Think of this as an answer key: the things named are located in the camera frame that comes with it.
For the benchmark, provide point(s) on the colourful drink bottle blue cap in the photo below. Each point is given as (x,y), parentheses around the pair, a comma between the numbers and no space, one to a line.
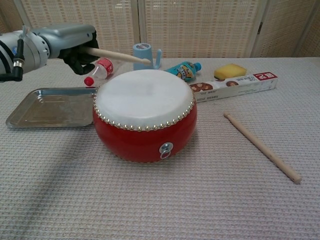
(182,71)

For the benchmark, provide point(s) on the long cling film box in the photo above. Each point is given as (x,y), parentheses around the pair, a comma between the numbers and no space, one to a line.
(240,86)

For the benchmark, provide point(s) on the red drum with white skin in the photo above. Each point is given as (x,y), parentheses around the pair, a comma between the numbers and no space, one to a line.
(142,100)

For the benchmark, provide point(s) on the left silver black-fingered robot hand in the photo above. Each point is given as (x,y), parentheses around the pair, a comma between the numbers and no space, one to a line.
(67,35)

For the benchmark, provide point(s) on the light blue plastic cup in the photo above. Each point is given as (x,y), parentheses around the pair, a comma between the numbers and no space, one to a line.
(142,51)

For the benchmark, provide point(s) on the rectangular steel tray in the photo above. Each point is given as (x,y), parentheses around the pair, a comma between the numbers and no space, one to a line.
(50,110)

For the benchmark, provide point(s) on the clear plastic bottle red cap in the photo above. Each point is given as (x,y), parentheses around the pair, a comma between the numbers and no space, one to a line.
(103,70)

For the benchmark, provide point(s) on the bamboo folding screen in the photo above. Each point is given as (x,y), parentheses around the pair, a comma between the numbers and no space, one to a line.
(187,27)

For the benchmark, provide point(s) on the wooden drumstick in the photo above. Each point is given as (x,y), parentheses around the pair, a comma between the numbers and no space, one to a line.
(120,55)
(262,147)

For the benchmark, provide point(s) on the yellow sponge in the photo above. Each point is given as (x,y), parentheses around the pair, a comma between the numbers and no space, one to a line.
(230,71)

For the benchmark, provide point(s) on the white woven tablecloth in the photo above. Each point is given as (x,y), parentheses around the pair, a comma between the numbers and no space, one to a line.
(150,200)

